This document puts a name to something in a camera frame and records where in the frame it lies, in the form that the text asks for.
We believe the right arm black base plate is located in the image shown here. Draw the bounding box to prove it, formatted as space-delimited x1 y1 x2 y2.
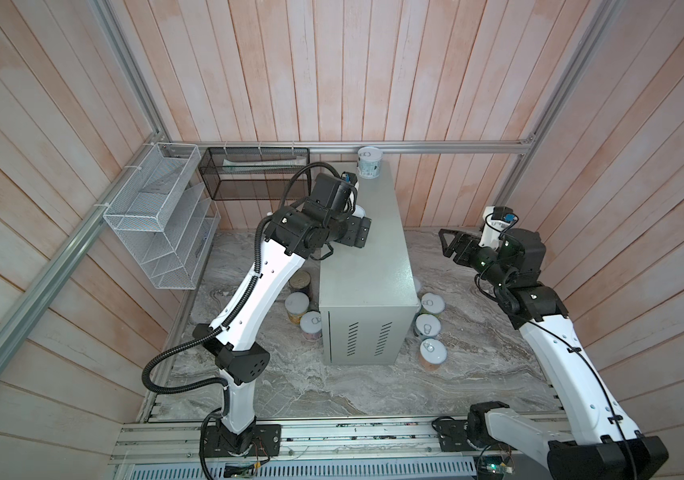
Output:
431 416 480 452

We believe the grey metal cabinet counter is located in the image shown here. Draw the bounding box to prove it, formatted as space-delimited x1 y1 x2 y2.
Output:
319 162 420 366

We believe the yellow can pull-tab lid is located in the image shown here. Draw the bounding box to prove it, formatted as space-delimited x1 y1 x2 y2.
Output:
353 205 366 218

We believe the black corrugated cable conduit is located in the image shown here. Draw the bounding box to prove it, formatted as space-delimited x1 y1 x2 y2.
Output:
142 269 259 421

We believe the white wire mesh shelf rack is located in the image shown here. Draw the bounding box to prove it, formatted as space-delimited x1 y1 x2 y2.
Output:
104 143 221 290

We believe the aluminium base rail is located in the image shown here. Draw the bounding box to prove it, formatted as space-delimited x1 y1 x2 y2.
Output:
108 415 559 466

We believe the left aluminium frame bar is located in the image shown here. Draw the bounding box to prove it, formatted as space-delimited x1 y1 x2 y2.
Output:
0 132 168 376

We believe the green white can pull-tab lid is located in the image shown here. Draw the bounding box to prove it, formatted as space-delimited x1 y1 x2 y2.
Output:
357 146 384 179

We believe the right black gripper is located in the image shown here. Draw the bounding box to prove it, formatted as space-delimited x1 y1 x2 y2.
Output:
440 228 508 294

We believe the pink can pull-tab lid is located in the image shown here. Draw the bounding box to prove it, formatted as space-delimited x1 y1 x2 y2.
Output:
300 311 323 341

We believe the right aluminium frame post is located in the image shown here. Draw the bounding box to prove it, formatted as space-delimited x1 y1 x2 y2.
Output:
465 1 625 226

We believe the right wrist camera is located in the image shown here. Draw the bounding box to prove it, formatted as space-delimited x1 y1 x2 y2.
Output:
480 206 518 249

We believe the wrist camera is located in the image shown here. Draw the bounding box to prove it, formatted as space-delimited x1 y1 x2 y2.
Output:
342 172 359 188
480 206 518 249

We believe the black wire mesh basket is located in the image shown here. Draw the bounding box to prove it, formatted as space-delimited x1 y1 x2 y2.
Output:
198 146 310 201

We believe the tall can white plastic lid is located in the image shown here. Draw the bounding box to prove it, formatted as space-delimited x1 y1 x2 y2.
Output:
284 291 310 325

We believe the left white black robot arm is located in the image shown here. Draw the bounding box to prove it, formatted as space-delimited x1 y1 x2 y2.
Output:
194 172 371 456

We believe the dark can with brown lid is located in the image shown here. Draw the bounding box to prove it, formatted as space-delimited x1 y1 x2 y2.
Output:
289 269 312 299

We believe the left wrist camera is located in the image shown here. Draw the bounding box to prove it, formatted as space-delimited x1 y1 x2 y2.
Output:
342 172 359 188

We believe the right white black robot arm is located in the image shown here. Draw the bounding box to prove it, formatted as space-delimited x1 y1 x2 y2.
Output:
439 227 669 479

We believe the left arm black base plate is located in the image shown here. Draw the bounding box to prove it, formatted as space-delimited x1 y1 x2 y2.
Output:
199 420 282 458

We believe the orange can pull-tab lid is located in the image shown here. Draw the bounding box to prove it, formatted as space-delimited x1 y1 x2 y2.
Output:
419 338 448 371

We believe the horizontal aluminium frame bar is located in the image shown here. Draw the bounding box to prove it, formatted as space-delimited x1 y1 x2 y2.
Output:
160 139 532 155

